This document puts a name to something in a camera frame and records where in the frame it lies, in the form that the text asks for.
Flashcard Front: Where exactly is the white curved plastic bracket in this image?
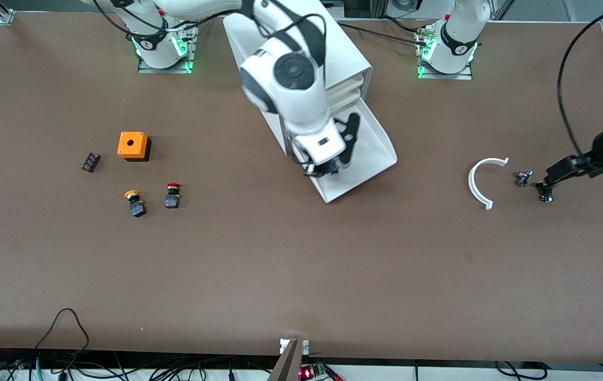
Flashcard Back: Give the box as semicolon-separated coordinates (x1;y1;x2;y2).
468;157;509;211

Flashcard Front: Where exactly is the black power cable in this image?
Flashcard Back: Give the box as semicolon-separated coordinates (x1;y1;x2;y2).
336;21;429;47

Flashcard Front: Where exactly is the tangle of black cables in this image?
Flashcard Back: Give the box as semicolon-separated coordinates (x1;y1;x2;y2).
0;347;281;381

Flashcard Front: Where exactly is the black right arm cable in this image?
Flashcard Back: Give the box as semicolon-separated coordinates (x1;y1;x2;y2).
93;0;330;69

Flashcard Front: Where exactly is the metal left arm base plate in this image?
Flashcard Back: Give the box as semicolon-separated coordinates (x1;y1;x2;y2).
416;24;473;80

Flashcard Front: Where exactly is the red-headed push button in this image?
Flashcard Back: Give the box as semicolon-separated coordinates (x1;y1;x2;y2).
164;183;182;209

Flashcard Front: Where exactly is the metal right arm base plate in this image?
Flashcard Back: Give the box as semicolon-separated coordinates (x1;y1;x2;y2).
138;21;197;74

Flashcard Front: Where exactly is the orange box with hole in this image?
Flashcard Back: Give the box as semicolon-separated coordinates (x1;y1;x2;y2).
117;131;152;162

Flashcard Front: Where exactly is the black cable loop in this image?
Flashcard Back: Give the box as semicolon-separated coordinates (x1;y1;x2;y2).
34;308;90;366

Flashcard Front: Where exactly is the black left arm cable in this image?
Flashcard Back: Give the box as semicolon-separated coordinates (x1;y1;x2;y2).
556;4;603;159

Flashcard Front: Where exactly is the small metal mounting bracket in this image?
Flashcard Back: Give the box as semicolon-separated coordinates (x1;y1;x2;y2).
279;339;310;355

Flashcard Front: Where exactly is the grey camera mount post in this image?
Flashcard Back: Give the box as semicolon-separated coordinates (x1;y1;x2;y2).
267;339;303;381

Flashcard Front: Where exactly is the yellow-headed push button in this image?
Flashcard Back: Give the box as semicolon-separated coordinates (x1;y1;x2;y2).
124;189;148;218

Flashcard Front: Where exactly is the circuit board with red LED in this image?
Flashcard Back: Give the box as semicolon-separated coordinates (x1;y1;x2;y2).
299;360;342;381

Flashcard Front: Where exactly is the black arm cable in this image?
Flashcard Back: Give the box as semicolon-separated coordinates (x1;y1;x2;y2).
556;4;603;159
93;0;330;69

